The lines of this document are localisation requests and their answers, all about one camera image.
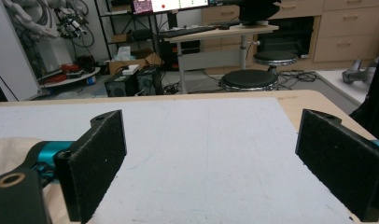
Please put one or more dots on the grey handheld vacuum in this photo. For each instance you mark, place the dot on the grey handheld vacuum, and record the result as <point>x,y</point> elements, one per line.
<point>357,74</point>

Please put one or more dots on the wooden drawer cabinet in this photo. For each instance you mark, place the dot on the wooden drawer cabinet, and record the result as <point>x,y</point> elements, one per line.
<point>349,31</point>

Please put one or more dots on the cardboard box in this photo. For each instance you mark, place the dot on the cardboard box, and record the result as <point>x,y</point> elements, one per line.
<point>119,65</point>

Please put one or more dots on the black computer tower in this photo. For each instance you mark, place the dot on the black computer tower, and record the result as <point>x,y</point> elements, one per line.
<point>119,85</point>

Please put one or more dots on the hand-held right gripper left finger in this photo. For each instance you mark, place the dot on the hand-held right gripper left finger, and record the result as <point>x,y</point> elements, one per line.
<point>91,168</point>

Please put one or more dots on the wooden desk with white legs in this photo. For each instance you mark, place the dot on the wooden desk with white legs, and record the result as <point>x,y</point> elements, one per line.
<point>221,32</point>

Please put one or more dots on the small pink screen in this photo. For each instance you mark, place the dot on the small pink screen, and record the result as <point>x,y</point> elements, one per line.
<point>142,6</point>

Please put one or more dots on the computer monitor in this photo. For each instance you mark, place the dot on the computer monitor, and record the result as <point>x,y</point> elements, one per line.
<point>179,4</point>

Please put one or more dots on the black metal shelf rack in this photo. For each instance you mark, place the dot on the black metal shelf rack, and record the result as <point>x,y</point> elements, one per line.
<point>131,31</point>

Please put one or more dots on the white table mat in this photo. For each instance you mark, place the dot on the white table mat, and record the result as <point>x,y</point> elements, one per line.
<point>209,155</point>

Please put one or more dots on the black keyboard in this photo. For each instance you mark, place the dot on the black keyboard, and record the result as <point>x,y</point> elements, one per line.
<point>187,31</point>

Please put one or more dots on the large black round stool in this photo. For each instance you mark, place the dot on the large black round stool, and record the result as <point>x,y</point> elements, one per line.
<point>249,79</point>

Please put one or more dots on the black curtain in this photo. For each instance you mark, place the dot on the black curtain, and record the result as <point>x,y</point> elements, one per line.
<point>376,102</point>

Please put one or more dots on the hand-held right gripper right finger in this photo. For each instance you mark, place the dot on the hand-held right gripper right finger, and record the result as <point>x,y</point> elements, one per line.
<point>340,165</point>

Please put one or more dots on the round white platform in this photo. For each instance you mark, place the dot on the round white platform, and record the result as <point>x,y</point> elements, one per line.
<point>69,79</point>

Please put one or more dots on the white panel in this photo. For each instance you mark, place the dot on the white panel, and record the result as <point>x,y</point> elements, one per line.
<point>10,62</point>

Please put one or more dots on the black bag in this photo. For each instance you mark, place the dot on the black bag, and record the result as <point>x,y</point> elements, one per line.
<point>257,11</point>

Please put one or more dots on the small black round stool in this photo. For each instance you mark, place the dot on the small black round stool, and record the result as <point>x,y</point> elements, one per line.
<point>275,56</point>

